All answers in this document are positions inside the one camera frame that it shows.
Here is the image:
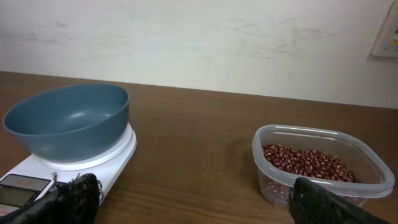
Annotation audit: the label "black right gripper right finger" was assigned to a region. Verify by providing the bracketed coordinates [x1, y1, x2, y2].
[287, 177, 389, 224]

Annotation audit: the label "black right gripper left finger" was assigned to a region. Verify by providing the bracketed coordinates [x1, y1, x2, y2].
[1, 173, 102, 224]

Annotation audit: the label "white digital kitchen scale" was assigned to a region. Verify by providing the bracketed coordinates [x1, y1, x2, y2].
[1, 124, 137, 217]

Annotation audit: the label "blue-grey plastic bowl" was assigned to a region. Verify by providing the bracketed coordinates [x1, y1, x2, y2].
[2, 83, 129, 162]

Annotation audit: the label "red adzuki beans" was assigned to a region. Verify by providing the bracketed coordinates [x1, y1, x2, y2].
[262, 144, 360, 183]

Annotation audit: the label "clear plastic food container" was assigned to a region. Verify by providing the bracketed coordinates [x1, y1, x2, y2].
[252, 124, 395, 207]

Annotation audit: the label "beige wall switch plate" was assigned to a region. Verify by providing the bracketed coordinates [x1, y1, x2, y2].
[371, 1, 397, 58]

